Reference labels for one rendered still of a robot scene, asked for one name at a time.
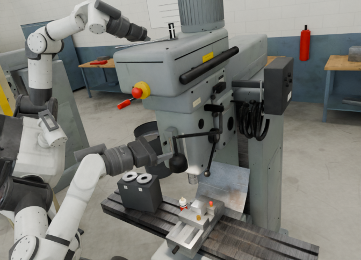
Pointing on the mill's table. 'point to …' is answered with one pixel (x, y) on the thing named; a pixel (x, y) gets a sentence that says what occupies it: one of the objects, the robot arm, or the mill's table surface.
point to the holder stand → (140, 191)
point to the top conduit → (195, 72)
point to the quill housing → (200, 153)
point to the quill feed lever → (212, 149)
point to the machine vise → (183, 230)
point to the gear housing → (187, 96)
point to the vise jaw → (187, 215)
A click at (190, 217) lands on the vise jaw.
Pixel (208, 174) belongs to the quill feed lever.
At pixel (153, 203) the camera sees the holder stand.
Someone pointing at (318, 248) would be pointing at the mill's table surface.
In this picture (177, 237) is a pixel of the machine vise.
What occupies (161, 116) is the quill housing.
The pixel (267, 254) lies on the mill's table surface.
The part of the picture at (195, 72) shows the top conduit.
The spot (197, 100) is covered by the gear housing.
